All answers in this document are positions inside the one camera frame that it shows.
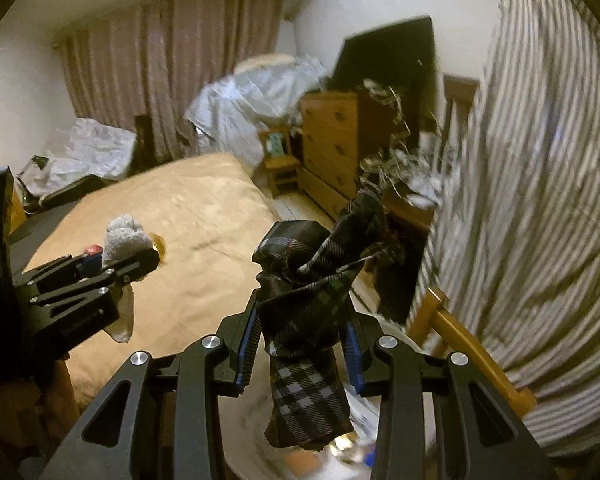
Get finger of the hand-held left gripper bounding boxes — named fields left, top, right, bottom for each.
left=32, top=277, right=133, bottom=309
left=16, top=249, right=160, bottom=292

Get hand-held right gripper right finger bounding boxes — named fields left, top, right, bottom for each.
left=344, top=311, right=551, bottom=480

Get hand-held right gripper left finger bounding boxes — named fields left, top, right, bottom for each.
left=45, top=302, right=261, bottom=480

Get grey plush toy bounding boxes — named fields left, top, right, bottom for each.
left=102, top=214, right=154, bottom=344

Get dark plaid cloth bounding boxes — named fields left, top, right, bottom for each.
left=252, top=194, right=394, bottom=449

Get white plastic bin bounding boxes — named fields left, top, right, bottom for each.
left=150, top=317, right=441, bottom=480

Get grey bed sheet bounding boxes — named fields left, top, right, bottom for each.
left=10, top=199, right=83, bottom=243

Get yellow plastic wrapper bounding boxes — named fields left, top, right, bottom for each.
left=150, top=234, right=170, bottom=264

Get dark wooden side table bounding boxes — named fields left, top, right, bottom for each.
left=372, top=210, right=433, bottom=322

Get orange wooden chair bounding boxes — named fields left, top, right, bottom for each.
left=409, top=287, right=537, bottom=413

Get small silver cover sheet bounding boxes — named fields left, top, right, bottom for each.
left=20, top=117, right=137, bottom=197

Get dark wooden chair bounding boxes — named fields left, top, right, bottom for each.
left=132, top=115, right=154, bottom=171

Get small wooden stool chair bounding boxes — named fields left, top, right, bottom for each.
left=260, top=127, right=302, bottom=197

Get wooden chest of drawers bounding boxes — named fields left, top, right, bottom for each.
left=299, top=91, right=362, bottom=222

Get brown curtain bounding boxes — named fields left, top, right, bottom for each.
left=55, top=0, right=286, bottom=162

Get large silver cover sheet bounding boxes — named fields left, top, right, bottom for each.
left=185, top=57, right=327, bottom=172

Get striped hanging cloth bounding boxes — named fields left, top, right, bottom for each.
left=412, top=0, right=600, bottom=461

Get cream pillow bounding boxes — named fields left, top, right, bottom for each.
left=235, top=54, right=297, bottom=74

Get brown chair back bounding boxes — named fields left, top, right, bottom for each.
left=442, top=74, right=482, bottom=162

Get black flat television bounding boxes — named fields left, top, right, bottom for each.
left=332, top=17, right=438, bottom=147

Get tangle of white cables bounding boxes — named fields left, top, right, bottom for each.
left=359, top=79, right=452, bottom=207

